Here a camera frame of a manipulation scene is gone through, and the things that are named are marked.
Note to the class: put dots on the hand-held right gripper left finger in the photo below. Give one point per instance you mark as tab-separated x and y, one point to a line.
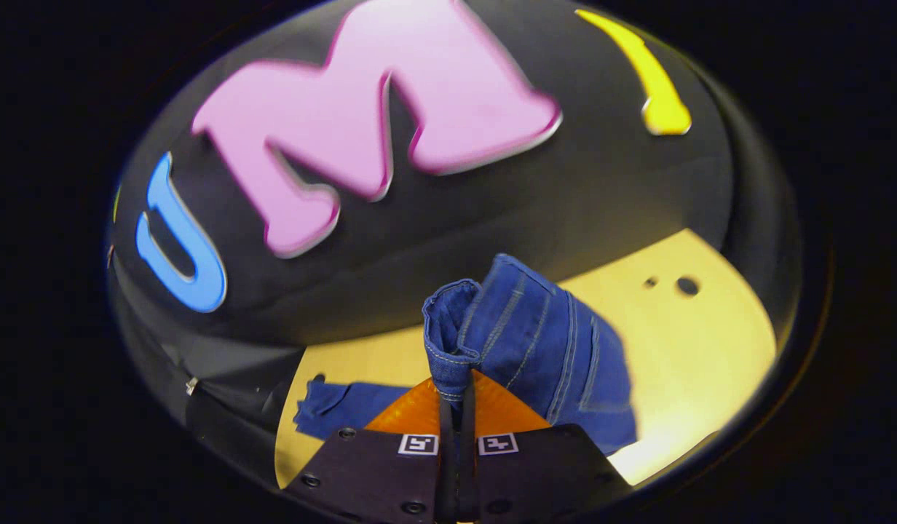
443	466

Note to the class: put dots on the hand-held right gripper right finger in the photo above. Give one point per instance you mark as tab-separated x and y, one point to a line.
466	466

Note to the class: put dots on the blue denim jeans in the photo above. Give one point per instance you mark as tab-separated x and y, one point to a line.
536	327

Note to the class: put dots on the small white clip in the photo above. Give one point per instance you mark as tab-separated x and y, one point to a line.
191	386

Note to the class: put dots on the black backdrop cloth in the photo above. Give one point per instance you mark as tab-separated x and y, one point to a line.
565	189

